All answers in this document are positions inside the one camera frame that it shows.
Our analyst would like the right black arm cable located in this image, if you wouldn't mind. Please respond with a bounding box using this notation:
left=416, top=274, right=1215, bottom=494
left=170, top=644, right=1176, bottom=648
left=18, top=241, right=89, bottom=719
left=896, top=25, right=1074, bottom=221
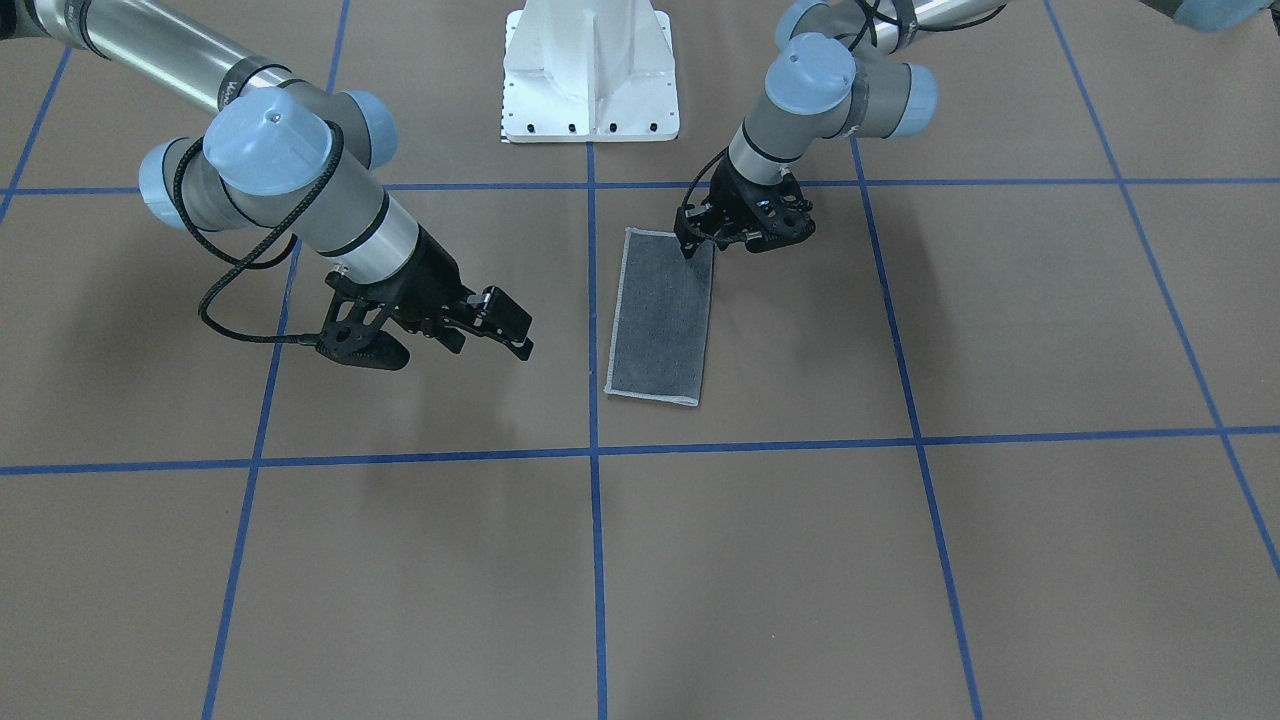
left=172, top=120, right=346, bottom=347

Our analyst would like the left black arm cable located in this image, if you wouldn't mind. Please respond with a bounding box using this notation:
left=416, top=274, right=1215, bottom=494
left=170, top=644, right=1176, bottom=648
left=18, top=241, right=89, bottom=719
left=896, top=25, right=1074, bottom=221
left=678, top=0, right=906, bottom=217

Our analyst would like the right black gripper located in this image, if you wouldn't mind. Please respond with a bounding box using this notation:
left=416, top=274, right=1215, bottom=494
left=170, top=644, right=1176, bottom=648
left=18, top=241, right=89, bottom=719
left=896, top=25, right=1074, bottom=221
left=389, top=228, right=534, bottom=363

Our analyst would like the pink and grey towel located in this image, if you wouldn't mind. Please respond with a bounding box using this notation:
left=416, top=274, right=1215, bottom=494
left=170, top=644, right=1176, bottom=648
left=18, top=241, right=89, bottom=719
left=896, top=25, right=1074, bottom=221
left=605, top=227, right=716, bottom=407

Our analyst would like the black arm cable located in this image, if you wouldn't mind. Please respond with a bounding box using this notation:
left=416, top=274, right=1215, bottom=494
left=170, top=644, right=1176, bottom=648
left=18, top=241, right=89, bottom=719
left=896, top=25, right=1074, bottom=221
left=678, top=0, right=906, bottom=217
left=172, top=120, right=346, bottom=347

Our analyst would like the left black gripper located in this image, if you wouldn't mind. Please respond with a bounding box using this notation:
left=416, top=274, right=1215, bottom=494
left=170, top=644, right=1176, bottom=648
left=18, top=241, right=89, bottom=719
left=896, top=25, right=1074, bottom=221
left=673, top=159, right=801, bottom=260

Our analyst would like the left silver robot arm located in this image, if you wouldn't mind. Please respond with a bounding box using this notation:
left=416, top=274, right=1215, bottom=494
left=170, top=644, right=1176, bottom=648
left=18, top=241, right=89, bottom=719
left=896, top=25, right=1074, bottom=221
left=673, top=1, right=1006, bottom=260

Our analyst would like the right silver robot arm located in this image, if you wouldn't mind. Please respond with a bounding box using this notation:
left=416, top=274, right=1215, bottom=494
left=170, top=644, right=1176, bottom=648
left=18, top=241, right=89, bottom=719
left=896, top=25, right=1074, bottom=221
left=3, top=1, right=534, bottom=370

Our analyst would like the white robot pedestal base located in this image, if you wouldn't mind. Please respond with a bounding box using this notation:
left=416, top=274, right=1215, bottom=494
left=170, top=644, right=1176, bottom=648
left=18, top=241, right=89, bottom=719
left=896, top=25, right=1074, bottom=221
left=500, top=1, right=681, bottom=143

